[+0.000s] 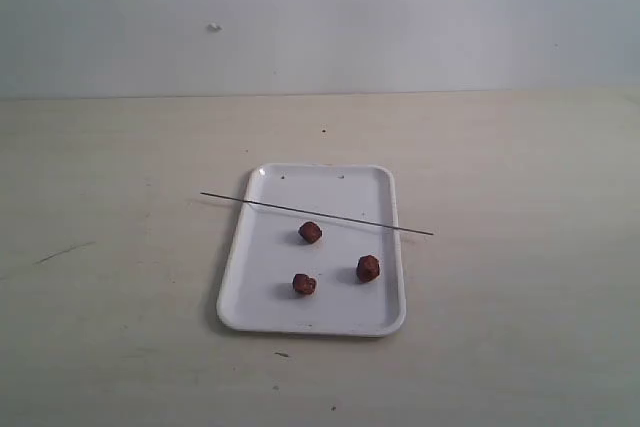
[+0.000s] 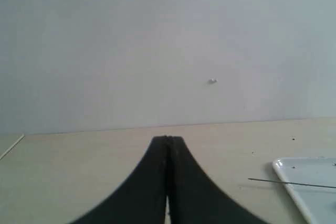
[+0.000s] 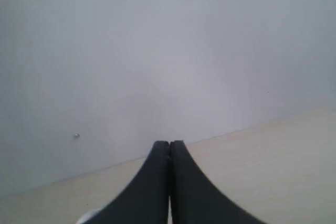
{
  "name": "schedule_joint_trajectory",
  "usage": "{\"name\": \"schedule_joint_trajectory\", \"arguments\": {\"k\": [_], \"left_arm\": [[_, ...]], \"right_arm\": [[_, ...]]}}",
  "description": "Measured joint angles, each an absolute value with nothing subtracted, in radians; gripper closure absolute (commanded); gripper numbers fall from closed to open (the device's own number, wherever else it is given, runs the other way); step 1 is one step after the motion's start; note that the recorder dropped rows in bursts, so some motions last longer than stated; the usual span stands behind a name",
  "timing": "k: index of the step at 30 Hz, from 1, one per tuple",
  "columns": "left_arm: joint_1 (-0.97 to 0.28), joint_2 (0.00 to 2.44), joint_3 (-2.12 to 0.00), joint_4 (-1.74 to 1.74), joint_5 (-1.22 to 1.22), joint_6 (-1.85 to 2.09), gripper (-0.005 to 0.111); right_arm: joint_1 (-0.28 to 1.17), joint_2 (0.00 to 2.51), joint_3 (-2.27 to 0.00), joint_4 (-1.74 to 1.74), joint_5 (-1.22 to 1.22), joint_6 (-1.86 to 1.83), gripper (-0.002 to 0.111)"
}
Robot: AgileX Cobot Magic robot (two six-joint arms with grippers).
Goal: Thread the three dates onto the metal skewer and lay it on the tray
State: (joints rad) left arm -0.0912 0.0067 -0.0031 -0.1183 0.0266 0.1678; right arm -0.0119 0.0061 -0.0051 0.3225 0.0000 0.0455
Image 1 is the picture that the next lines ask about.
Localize brown date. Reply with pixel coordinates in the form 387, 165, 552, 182
292, 273, 317, 296
356, 255, 380, 283
298, 221, 323, 244

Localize white plastic tray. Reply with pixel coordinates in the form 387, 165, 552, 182
216, 163, 406, 337

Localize thin metal skewer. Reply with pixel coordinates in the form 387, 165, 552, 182
199, 192, 435, 237

